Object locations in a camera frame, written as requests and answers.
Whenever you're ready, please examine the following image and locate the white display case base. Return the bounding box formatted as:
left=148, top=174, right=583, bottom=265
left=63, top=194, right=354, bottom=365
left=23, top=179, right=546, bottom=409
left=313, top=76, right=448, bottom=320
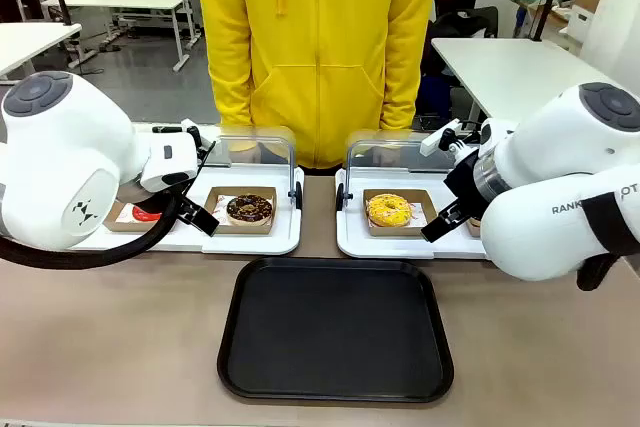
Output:
left=334, top=166, right=494, bottom=261
left=74, top=165, right=305, bottom=256

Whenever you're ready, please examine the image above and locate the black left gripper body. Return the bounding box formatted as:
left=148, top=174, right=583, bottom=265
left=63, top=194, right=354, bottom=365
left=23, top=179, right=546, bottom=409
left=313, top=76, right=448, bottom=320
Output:
left=143, top=172, right=200, bottom=211

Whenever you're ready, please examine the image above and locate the small white box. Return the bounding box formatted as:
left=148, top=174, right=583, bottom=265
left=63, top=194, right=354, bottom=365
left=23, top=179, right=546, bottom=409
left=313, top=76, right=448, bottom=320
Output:
left=566, top=3, right=597, bottom=44

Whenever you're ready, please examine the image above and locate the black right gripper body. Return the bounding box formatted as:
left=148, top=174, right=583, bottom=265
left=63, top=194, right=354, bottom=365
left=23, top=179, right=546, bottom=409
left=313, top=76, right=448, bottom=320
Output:
left=443, top=148, right=495, bottom=219

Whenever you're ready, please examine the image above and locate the person in yellow hoodie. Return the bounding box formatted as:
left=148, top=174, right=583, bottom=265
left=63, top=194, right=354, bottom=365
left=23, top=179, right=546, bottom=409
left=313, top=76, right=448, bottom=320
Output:
left=196, top=0, right=438, bottom=171

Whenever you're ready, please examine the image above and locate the clear plastic case lid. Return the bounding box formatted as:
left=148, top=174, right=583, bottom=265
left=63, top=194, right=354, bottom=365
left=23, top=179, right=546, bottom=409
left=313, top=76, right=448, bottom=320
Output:
left=336, top=127, right=482, bottom=212

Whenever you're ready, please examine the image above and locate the red glazed donut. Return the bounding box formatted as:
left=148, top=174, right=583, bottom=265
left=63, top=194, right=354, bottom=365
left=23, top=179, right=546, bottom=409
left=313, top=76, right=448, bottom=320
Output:
left=130, top=202, right=166, bottom=225

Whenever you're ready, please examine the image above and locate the black plastic serving tray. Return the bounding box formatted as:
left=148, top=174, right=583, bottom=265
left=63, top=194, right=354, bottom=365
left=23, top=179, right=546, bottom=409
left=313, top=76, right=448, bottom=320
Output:
left=216, top=256, right=455, bottom=405

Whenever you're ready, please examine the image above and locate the chocolate nut donut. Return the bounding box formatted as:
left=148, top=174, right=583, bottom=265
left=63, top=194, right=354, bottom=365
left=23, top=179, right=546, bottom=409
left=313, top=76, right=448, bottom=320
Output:
left=225, top=193, right=275, bottom=225

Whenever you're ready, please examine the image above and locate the yellow sprinkled donut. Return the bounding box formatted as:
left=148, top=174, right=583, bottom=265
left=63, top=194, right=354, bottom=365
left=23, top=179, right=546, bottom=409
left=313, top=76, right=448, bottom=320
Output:
left=365, top=192, right=414, bottom=229

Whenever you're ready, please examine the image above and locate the black office chair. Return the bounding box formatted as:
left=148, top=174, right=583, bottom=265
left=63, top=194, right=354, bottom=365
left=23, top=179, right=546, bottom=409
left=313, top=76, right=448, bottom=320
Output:
left=418, top=5, right=501, bottom=129

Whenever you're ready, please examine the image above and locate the black sleeved arm cable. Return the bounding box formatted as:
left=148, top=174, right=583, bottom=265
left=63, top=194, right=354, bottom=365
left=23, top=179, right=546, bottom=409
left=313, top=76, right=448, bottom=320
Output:
left=0, top=190, right=181, bottom=271

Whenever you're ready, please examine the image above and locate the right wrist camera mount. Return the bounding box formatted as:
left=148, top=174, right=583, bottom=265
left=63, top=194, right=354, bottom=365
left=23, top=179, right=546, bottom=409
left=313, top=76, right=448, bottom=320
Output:
left=419, top=118, right=482, bottom=161

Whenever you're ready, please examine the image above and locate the white bench table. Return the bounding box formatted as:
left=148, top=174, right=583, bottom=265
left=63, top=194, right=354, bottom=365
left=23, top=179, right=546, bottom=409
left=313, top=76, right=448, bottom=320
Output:
left=41, top=0, right=192, bottom=73

